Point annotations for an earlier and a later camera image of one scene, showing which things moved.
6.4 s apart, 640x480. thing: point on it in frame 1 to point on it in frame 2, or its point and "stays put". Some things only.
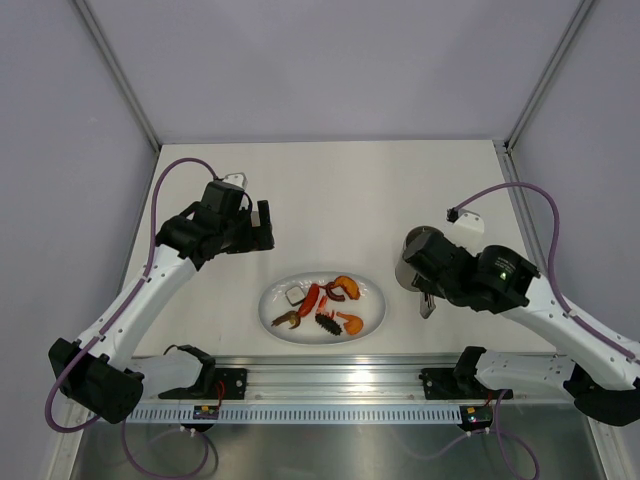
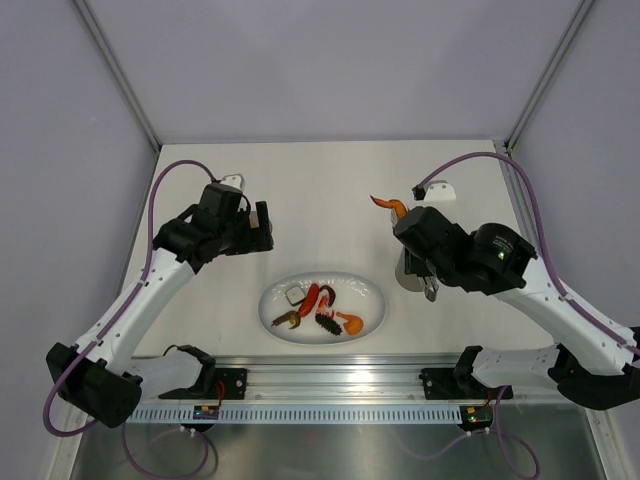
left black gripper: (257, 238) stays put
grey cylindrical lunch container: (404, 269) stays put
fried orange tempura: (349, 285) to (395, 204)
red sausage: (309, 299) stays put
